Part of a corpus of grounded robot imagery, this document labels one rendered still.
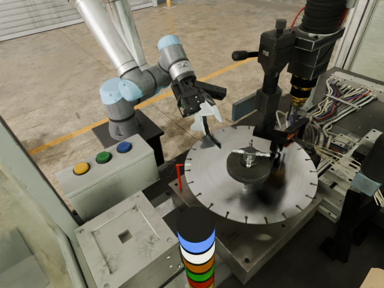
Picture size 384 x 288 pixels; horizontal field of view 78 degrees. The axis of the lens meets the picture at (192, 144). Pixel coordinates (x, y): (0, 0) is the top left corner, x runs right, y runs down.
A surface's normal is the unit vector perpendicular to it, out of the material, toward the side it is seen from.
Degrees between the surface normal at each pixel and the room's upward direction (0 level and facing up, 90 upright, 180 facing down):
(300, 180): 0
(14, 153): 90
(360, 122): 0
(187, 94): 34
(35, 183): 90
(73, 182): 0
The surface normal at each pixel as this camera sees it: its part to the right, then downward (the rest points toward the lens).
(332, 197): -0.79, 0.44
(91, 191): 0.61, 0.51
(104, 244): -0.06, -0.74
